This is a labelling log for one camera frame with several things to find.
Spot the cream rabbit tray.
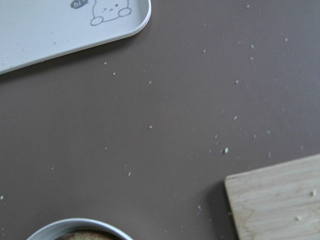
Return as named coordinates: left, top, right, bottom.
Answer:
left=0, top=0, right=152, bottom=74

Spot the bread slice on plate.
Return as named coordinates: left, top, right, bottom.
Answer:
left=56, top=230, right=114, bottom=240

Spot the wooden cutting board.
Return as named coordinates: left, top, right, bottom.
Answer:
left=224, top=155, right=320, bottom=240

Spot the white round plate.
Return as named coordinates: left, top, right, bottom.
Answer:
left=27, top=218, right=133, bottom=240

